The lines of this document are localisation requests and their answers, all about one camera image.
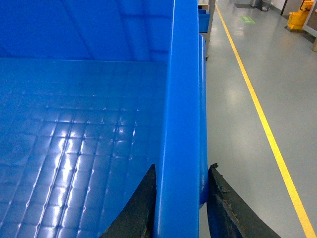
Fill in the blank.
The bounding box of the yellow mop bucket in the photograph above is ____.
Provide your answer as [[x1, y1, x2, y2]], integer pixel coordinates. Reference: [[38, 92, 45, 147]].
[[286, 0, 314, 31]]

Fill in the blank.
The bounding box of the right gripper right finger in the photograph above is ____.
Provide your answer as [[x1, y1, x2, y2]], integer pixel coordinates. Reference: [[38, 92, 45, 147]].
[[207, 163, 279, 238]]

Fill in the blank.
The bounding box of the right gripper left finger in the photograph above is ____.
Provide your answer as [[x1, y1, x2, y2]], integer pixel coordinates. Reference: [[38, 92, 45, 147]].
[[101, 164, 157, 238]]

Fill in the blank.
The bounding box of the large blue plastic crate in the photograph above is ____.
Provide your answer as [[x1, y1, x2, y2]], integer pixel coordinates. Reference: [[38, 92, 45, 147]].
[[0, 0, 207, 238]]

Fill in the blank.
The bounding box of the metal cart with blue bin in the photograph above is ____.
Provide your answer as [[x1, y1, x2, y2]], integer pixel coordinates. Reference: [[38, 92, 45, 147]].
[[198, 0, 215, 60]]

